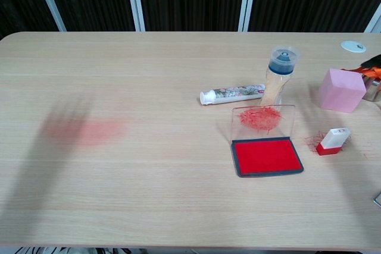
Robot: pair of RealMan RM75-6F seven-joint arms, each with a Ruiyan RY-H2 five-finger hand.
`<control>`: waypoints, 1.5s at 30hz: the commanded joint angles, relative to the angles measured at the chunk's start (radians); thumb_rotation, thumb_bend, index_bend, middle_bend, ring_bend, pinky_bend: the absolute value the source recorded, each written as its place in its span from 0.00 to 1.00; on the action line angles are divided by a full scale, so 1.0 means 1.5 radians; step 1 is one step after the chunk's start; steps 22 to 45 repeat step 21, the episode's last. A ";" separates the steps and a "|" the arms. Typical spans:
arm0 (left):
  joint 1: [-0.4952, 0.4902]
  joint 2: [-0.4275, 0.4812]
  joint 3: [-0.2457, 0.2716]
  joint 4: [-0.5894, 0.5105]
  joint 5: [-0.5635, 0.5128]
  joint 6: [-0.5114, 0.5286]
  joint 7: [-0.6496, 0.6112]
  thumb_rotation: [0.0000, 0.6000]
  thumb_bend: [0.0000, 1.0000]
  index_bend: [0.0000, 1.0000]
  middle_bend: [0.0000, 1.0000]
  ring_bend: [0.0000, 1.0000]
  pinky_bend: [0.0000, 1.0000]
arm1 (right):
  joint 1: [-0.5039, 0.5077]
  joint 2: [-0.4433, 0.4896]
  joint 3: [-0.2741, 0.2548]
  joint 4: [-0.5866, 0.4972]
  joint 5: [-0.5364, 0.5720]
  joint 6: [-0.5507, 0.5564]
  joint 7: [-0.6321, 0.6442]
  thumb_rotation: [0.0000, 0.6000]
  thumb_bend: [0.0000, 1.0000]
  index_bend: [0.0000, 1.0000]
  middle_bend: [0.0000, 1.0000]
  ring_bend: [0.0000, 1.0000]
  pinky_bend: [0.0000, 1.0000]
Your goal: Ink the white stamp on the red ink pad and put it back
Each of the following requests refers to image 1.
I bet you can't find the small metal bell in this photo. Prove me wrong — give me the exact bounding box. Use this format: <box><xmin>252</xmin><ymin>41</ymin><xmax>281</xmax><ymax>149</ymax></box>
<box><xmin>362</xmin><ymin>74</ymin><xmax>381</xmax><ymax>102</ymax></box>

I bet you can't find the orange ribbon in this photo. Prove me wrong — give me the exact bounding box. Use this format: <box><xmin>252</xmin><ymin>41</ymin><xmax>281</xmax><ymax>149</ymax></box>
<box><xmin>342</xmin><ymin>65</ymin><xmax>381</xmax><ymax>80</ymax></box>

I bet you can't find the white partition frame post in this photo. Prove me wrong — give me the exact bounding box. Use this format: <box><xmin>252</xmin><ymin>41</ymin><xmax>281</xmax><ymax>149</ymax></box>
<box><xmin>238</xmin><ymin>0</ymin><xmax>258</xmax><ymax>32</ymax></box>
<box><xmin>124</xmin><ymin>0</ymin><xmax>147</xmax><ymax>32</ymax></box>
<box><xmin>30</xmin><ymin>0</ymin><xmax>67</xmax><ymax>32</ymax></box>
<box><xmin>364</xmin><ymin>6</ymin><xmax>381</xmax><ymax>33</ymax></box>

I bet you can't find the clear bottle dark blue cap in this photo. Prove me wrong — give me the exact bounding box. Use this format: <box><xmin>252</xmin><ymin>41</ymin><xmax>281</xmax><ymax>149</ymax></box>
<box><xmin>260</xmin><ymin>45</ymin><xmax>301</xmax><ymax>108</ymax></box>

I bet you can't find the red ink pad clear lid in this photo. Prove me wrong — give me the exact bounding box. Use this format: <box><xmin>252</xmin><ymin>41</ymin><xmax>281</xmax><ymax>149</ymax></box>
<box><xmin>230</xmin><ymin>104</ymin><xmax>305</xmax><ymax>179</ymax></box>

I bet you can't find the pink cube box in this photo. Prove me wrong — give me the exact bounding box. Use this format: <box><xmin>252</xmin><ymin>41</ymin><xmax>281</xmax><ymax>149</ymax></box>
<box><xmin>318</xmin><ymin>68</ymin><xmax>367</xmax><ymax>114</ymax></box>

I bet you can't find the white round cable grommet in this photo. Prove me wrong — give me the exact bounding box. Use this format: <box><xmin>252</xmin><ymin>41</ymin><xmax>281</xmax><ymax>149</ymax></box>
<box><xmin>340</xmin><ymin>40</ymin><xmax>367</xmax><ymax>54</ymax></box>

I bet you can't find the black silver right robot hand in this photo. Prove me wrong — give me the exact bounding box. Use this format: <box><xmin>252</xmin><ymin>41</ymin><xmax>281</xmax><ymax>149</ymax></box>
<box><xmin>360</xmin><ymin>54</ymin><xmax>381</xmax><ymax>70</ymax></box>

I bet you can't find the floral printed white tube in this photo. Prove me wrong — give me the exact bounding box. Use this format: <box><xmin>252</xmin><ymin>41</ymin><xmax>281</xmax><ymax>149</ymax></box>
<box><xmin>199</xmin><ymin>83</ymin><xmax>267</xmax><ymax>106</ymax></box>

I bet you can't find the red white stamp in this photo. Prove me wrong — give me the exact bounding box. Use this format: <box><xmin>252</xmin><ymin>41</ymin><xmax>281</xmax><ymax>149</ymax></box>
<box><xmin>316</xmin><ymin>127</ymin><xmax>351</xmax><ymax>156</ymax></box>

